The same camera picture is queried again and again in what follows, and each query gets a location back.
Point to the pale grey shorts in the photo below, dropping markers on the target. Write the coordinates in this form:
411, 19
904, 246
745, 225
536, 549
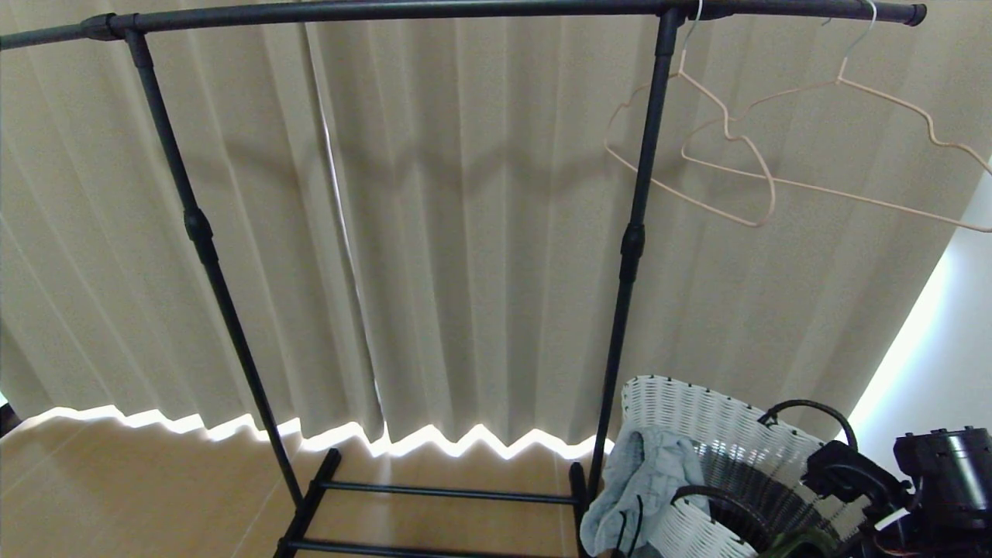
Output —
643, 473

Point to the green long-sleeved shirt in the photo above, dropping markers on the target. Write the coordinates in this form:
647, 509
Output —
802, 545

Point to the pink clothes hanger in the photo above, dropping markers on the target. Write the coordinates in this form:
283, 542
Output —
880, 97
704, 90

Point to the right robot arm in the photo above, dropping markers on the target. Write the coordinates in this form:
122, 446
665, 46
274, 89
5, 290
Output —
953, 473

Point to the white laundry basket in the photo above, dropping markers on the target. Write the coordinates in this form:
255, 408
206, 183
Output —
674, 403

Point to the black clothes rack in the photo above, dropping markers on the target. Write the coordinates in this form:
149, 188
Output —
198, 229

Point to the beige curtain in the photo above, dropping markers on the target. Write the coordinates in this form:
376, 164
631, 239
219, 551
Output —
480, 232

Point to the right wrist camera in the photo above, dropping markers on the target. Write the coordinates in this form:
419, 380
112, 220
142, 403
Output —
845, 473

